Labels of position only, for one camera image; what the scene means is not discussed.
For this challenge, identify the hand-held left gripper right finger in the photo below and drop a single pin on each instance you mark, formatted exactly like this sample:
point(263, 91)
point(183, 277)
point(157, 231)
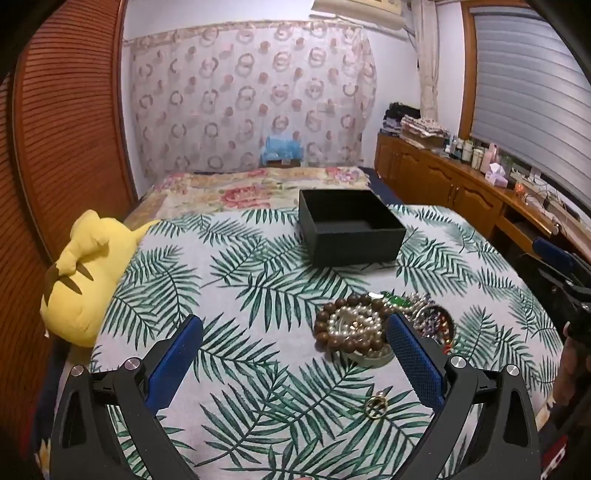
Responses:
point(413, 357)

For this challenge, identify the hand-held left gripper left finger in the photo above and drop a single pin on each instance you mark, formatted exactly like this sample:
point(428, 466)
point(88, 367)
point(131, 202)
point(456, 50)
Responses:
point(178, 360)

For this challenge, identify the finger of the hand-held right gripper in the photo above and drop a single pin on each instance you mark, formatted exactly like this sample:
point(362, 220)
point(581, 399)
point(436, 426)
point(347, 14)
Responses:
point(554, 253)

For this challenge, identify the black square box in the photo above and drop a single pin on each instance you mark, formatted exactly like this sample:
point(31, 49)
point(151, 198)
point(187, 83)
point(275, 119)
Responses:
point(351, 249)

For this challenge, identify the white power strip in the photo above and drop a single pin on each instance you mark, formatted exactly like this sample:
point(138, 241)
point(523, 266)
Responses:
point(549, 201)

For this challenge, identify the leaf print blanket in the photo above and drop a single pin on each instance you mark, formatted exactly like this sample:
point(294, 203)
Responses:
point(258, 369)

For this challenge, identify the pink tissue box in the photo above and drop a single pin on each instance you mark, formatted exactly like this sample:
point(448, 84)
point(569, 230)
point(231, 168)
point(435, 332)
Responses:
point(495, 174)

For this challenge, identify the yellow plush toy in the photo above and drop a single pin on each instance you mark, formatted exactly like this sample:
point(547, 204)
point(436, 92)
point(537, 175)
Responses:
point(92, 258)

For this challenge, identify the row of cosmetic bottles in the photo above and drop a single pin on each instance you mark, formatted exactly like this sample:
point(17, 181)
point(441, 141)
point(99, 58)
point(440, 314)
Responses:
point(466, 152)

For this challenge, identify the wooden sideboard cabinet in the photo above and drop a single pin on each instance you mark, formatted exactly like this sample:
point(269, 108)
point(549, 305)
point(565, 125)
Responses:
point(438, 180)

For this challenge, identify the grey window blind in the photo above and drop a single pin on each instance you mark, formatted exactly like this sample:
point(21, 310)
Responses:
point(531, 92)

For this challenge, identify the navy bed sheet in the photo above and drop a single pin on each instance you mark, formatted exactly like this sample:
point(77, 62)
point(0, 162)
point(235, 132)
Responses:
point(381, 184)

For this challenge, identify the floral bedspread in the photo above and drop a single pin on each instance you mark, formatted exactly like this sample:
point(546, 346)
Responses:
point(240, 194)

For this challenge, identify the stack of patterned cloth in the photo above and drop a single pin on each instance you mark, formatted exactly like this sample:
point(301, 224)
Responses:
point(422, 131)

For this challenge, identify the stack of dark clothes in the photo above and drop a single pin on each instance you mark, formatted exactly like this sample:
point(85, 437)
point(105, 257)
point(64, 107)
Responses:
point(399, 117)

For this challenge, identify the small brown box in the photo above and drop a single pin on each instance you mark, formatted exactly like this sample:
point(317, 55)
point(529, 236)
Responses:
point(282, 163)

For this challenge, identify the white wrapped pipe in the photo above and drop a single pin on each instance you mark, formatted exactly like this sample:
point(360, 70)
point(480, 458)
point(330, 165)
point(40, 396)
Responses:
point(427, 60)

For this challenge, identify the wooden louvered wardrobe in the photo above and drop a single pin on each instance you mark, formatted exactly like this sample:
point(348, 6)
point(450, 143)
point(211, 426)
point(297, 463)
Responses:
point(69, 115)

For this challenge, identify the white air conditioner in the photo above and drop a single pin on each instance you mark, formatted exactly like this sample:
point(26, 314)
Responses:
point(360, 7)

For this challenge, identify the wooden window frame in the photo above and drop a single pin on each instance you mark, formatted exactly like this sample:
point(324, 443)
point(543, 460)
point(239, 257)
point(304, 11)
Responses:
point(468, 69)

